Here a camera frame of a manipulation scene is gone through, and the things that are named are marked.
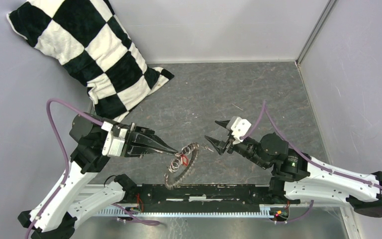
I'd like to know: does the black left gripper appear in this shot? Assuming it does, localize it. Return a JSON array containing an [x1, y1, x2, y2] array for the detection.
[[109, 117, 180, 157]]

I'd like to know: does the large ring of keyrings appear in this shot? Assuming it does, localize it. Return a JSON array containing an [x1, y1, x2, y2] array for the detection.
[[163, 142, 200, 191]]

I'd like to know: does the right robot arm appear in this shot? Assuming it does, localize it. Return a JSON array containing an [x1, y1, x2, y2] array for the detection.
[[205, 117, 382, 218]]

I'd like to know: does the red plastic tag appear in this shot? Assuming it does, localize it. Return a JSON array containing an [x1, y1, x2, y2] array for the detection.
[[181, 154, 189, 166]]

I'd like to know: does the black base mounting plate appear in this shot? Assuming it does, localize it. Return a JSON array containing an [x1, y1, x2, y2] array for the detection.
[[104, 183, 301, 214]]

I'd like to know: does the black white checkered pillow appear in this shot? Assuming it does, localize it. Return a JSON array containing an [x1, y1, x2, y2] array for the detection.
[[7, 0, 174, 122]]

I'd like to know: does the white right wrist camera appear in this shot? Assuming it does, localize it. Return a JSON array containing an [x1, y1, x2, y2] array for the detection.
[[226, 116, 252, 145]]

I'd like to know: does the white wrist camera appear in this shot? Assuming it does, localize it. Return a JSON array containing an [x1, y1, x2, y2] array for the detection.
[[226, 116, 252, 145], [101, 121, 130, 157]]

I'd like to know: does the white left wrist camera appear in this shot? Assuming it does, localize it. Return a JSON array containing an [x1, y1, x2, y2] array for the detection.
[[101, 121, 130, 157]]

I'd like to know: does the aluminium rail frame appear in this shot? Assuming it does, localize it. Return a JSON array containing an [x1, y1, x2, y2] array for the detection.
[[55, 183, 354, 208]]

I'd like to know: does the white toothed cable duct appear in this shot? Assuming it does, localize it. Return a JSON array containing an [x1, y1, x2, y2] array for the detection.
[[95, 206, 274, 219]]

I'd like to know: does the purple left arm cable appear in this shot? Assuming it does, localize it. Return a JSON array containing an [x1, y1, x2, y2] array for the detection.
[[24, 98, 162, 239]]

